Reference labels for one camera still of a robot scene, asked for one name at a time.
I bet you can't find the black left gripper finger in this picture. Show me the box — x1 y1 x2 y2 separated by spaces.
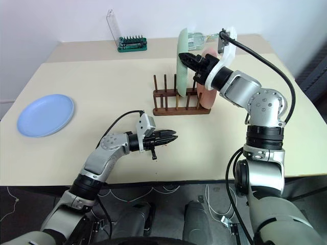
156 130 177 139
157 136 179 147

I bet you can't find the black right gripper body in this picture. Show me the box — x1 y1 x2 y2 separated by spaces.
195 54 221 86

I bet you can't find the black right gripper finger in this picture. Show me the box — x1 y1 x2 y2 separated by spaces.
181 60 203 74
178 52 200 63

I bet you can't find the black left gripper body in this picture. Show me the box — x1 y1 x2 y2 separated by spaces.
143 131 160 162

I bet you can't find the green plate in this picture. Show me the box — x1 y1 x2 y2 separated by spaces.
176 28 191 97

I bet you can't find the wooden dish rack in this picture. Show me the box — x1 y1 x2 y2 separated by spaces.
152 73 212 116

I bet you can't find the pink plate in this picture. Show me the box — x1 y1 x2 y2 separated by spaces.
196 47 219 109

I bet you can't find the green screwdriver bit set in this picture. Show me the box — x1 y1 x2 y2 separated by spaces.
117 35 148 53

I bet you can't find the dark grey rounded shape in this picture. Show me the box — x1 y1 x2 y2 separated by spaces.
183 200 218 241
112 203 156 239

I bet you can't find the clear plastic case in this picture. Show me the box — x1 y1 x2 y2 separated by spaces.
106 9 122 41

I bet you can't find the blue plate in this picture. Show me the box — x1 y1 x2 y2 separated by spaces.
16 93 76 138

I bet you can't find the dark ribbed object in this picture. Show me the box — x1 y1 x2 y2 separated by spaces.
297 43 327 103

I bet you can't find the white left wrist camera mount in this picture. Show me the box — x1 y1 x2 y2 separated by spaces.
135 113 156 154

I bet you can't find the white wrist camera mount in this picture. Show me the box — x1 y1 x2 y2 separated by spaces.
135 113 156 154
206 25 238 90

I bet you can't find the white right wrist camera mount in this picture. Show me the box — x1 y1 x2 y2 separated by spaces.
206 25 238 90

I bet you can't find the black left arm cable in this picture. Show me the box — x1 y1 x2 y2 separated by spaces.
96 110 144 149

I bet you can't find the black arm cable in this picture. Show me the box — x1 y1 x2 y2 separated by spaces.
219 28 296 245
96 110 144 149

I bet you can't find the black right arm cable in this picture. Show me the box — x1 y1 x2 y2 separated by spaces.
219 28 296 245

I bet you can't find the white floor cable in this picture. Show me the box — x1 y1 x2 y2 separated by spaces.
98 185 179 203
0 186 21 223
204 183 237 227

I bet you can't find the metal floor bracket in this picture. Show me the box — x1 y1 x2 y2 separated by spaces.
219 215 240 236

